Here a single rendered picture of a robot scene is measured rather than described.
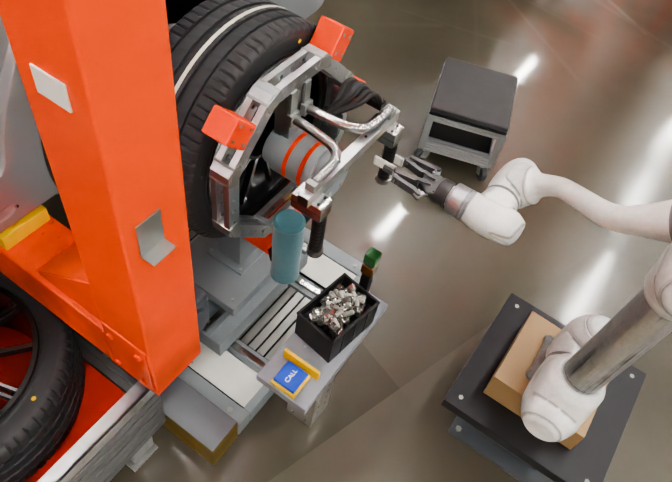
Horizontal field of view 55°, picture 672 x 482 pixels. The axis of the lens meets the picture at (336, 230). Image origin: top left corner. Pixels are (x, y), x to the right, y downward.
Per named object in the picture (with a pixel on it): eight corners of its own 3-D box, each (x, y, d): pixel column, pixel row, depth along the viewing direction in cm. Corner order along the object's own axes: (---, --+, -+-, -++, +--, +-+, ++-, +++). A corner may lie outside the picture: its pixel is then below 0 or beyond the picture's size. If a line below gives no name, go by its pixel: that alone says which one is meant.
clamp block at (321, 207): (301, 194, 160) (303, 179, 156) (331, 212, 158) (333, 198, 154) (289, 205, 158) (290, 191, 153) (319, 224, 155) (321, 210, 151)
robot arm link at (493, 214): (454, 230, 176) (476, 201, 183) (505, 259, 171) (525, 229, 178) (465, 205, 167) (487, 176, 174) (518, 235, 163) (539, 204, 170)
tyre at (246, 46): (140, -8, 141) (103, 230, 176) (222, 38, 135) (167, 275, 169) (299, -16, 194) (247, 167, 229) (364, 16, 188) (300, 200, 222)
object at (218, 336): (234, 218, 257) (234, 202, 250) (306, 265, 247) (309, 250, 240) (143, 301, 229) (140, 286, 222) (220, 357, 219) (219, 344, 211)
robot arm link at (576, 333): (604, 362, 193) (643, 326, 176) (581, 405, 182) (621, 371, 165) (557, 329, 197) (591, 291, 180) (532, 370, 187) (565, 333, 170)
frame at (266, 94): (322, 158, 214) (343, 15, 172) (338, 168, 212) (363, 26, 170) (213, 260, 184) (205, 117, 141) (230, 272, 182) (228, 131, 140)
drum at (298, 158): (289, 146, 187) (292, 110, 176) (349, 182, 181) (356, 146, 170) (258, 173, 179) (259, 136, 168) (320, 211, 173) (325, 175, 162)
